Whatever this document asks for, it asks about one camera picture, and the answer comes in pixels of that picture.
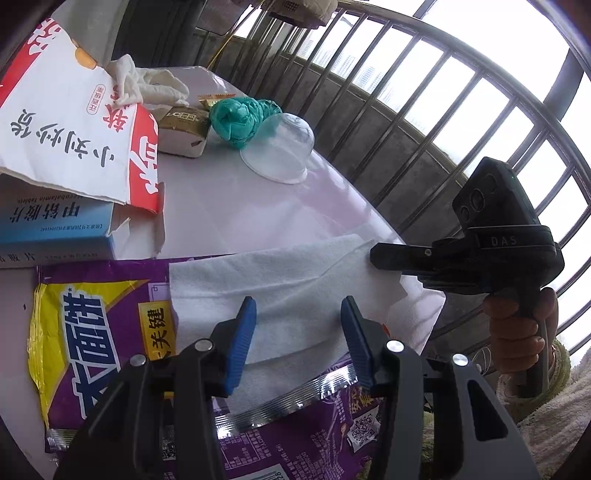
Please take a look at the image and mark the clear plastic cup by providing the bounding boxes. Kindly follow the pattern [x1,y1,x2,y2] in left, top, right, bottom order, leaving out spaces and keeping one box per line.
[239,113,315,185]

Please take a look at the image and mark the red and white paper bag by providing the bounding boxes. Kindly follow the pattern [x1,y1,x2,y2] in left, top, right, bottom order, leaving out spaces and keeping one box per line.
[0,17,166,217]

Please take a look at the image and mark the purple snack wrapper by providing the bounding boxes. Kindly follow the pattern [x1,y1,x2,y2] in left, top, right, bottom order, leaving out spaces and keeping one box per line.
[28,256,393,480]

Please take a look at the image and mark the green plastic bag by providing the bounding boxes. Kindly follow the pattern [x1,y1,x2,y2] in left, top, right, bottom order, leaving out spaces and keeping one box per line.
[209,97,282,151]

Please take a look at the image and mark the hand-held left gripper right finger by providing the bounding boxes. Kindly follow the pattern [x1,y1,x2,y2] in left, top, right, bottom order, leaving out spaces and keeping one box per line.
[340,295,541,480]

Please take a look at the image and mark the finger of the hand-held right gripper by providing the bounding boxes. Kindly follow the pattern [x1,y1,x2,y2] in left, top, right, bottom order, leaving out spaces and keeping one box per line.
[369,242,439,274]

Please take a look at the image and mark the person's right forearm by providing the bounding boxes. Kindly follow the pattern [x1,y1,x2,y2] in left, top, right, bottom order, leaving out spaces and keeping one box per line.
[496,339,591,480]

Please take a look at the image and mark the white paper tissue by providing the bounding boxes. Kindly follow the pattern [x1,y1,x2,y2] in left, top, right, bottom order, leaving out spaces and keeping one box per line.
[168,233,446,416]

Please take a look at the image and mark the pink printed tablecloth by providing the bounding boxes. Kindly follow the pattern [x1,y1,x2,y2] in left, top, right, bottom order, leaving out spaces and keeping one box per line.
[0,67,446,480]

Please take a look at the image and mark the metal balcony railing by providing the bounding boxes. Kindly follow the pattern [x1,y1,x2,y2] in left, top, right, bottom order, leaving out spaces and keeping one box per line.
[194,0,591,370]

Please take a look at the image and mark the yellow pole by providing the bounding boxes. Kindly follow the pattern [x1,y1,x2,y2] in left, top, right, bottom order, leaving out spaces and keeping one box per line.
[209,32,232,68]

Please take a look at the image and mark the person's right hand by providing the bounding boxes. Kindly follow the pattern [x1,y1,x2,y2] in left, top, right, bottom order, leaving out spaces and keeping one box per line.
[482,287,559,398]

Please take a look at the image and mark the gold and white small box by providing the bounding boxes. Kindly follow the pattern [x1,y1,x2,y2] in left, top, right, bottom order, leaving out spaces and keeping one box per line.
[157,105,213,158]

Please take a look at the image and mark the white crumpled glove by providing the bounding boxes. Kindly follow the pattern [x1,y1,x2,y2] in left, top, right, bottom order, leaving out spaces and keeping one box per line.
[105,54,191,108]

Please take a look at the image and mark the beige puffer jacket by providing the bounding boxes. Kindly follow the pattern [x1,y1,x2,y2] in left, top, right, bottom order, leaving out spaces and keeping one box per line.
[259,0,340,28]

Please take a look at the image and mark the blue and white medicine box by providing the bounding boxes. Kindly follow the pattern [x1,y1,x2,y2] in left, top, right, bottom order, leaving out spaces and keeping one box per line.
[0,175,166,269]

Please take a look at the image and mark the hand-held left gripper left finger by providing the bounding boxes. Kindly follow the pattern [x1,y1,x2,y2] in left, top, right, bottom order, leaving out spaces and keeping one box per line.
[53,296,257,480]

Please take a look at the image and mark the dark cabinet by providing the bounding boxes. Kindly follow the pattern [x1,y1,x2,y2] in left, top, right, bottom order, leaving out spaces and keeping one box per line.
[111,0,199,70]

